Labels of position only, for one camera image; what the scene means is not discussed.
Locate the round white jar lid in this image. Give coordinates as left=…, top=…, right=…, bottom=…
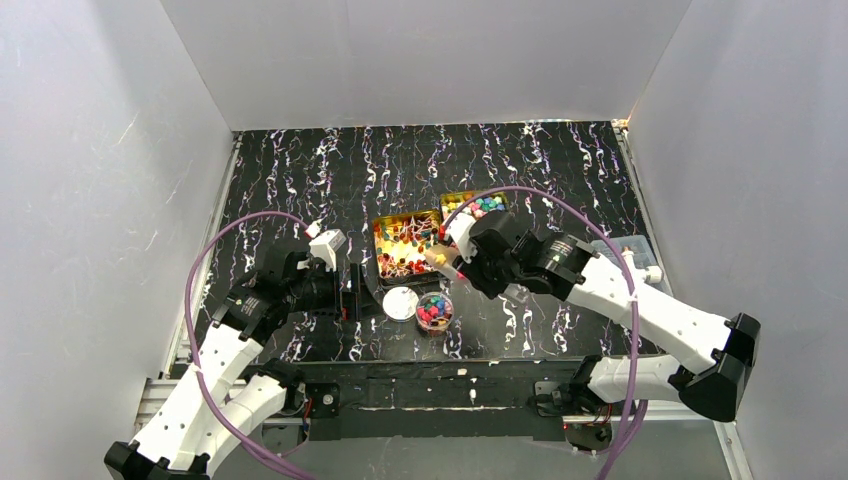
left=382, top=286, right=420, bottom=322

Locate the tin of star candies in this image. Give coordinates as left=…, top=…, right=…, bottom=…
left=440, top=190, right=509, bottom=221

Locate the tin of lollipops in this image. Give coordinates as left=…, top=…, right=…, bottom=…
left=372, top=209, right=441, bottom=288

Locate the clear round jar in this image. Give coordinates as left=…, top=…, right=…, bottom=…
left=415, top=292, right=454, bottom=336

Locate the clear plastic scoop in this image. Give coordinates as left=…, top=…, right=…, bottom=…
left=424, top=244, right=461, bottom=281

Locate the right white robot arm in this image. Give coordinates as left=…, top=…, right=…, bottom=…
left=444, top=211, right=761, bottom=422

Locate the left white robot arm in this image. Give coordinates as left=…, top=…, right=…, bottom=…
left=104, top=251, right=379, bottom=479

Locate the clear plastic organizer box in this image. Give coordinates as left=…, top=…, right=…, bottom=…
left=609, top=235, right=663, bottom=287

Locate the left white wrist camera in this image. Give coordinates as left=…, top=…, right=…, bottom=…
left=305, top=222, right=347, bottom=271

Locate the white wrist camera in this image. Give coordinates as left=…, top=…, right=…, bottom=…
left=440, top=213, right=477, bottom=263
left=305, top=222, right=347, bottom=271

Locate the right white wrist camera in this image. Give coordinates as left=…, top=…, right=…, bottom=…
left=440, top=213, right=477, bottom=263

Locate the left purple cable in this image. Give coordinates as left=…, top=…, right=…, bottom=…
left=184, top=211, right=316, bottom=480

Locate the purple cable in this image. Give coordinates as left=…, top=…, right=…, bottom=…
left=184, top=211, right=316, bottom=480
left=440, top=186, right=651, bottom=480

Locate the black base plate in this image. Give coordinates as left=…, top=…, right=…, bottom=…
left=299, top=360, right=622, bottom=449

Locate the aluminium frame rail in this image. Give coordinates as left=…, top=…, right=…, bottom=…
left=133, top=379, right=709, bottom=431

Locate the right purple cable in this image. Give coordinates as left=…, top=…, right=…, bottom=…
left=440, top=186, right=651, bottom=480

